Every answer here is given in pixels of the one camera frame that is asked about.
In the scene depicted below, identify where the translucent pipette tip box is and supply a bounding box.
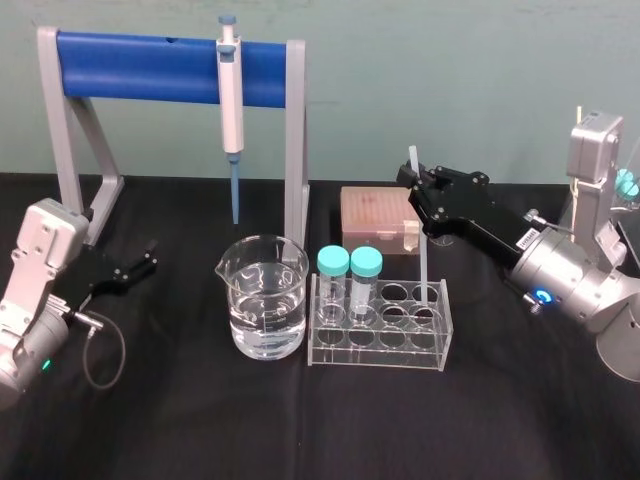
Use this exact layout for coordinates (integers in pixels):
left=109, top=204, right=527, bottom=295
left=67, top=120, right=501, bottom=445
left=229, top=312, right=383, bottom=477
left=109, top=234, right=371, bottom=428
left=340, top=185, right=424, bottom=255

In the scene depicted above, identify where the translucent white stirring rod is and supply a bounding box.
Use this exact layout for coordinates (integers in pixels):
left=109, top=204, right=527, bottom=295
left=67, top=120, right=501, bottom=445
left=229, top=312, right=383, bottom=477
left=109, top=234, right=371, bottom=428
left=407, top=145, right=433, bottom=305

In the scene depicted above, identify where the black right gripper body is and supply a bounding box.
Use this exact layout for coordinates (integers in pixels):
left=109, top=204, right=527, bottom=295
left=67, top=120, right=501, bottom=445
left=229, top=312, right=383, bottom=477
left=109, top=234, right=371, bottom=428
left=422, top=186, right=541, bottom=268

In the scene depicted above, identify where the thin dark gripper cable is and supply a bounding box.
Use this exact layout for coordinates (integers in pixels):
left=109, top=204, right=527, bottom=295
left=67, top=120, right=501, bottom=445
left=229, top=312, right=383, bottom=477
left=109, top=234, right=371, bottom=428
left=524, top=208, right=577, bottom=237
left=63, top=308, right=127, bottom=391

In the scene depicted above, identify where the white and blue pipette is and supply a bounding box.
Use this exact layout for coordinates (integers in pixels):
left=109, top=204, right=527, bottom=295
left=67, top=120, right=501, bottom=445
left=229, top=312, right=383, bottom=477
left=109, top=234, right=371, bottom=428
left=215, top=13, right=247, bottom=226

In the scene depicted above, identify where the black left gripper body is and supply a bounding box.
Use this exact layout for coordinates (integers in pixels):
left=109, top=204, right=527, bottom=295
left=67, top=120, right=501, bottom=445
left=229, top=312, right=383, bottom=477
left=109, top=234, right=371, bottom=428
left=52, top=243, right=122, bottom=312

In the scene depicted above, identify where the thin dark left gripper cable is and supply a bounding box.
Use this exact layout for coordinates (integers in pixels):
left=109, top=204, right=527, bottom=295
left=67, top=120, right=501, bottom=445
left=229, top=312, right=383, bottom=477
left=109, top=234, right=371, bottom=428
left=63, top=308, right=127, bottom=391

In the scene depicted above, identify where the clear acrylic tube rack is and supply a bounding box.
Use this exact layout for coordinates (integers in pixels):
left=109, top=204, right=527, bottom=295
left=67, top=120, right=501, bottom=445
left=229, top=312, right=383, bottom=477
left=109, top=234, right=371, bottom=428
left=306, top=272, right=454, bottom=373

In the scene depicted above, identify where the clear tube with teal cap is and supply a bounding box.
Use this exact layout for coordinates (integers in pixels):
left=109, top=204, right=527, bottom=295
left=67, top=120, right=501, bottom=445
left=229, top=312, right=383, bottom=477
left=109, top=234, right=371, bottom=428
left=349, top=245, right=384, bottom=324
left=316, top=245, right=351, bottom=324

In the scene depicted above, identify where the black table cloth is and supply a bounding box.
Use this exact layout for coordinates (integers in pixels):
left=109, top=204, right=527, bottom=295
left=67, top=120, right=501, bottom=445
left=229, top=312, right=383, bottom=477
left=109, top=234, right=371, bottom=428
left=0, top=172, right=640, bottom=480

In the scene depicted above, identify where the glass beaker with water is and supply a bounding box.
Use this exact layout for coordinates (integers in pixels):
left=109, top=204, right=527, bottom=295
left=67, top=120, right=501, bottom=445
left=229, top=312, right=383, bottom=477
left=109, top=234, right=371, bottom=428
left=214, top=234, right=310, bottom=362

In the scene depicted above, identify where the grey stand with blue bar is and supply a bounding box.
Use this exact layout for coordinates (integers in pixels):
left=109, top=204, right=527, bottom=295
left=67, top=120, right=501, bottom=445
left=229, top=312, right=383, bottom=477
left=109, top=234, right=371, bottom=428
left=37, top=26, right=312, bottom=251

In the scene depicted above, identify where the thin dark right gripper cable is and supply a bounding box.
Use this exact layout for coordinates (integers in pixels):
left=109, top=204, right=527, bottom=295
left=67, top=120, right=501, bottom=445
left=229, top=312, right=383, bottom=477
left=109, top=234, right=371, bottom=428
left=524, top=208, right=577, bottom=237

